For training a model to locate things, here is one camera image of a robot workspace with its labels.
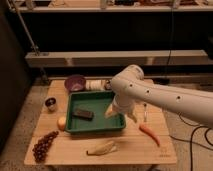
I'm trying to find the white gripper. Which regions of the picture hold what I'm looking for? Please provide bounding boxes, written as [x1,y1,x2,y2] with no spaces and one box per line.
[104,94,137,123]

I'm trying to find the dark red grape bunch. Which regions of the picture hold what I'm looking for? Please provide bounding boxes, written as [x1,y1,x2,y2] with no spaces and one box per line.
[32,131,59,163]

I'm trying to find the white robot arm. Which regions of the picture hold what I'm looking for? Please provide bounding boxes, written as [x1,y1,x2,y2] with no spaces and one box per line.
[105,65,213,129]

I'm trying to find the purple bowl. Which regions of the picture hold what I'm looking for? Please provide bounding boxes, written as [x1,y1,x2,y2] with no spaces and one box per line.
[64,74,86,92]

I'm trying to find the green plastic tray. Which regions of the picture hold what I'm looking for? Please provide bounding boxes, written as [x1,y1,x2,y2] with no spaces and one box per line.
[65,91,126,134]

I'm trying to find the orange carrot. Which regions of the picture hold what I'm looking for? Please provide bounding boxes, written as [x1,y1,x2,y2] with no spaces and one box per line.
[139,124,160,147]

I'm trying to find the small silver utensil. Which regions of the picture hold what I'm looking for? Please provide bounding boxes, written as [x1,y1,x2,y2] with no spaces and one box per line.
[143,103,147,122]

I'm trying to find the pale yellow banana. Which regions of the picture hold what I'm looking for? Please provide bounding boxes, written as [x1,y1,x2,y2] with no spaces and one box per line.
[86,141,117,156]

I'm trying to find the dark rectangular block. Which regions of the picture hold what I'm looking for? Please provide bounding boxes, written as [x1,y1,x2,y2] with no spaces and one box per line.
[73,109,94,120]

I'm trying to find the white cylindrical can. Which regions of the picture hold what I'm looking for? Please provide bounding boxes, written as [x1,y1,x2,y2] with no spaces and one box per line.
[86,80,111,91]

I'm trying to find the grey metal shelf beam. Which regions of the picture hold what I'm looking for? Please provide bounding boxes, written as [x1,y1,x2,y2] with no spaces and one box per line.
[25,50,213,68]

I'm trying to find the small metal cup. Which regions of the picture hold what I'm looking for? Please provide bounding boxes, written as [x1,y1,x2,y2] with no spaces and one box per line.
[45,97,57,112]

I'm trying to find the diagonal metal pole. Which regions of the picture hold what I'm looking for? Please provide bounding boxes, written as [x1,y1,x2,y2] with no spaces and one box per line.
[8,0,49,84]

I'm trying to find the upper shelf with clutter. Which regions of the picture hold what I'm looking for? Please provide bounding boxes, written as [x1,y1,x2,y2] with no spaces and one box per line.
[6,0,213,12]

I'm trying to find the black floor cables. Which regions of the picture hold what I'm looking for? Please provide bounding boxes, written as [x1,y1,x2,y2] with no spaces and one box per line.
[169,113,213,171]

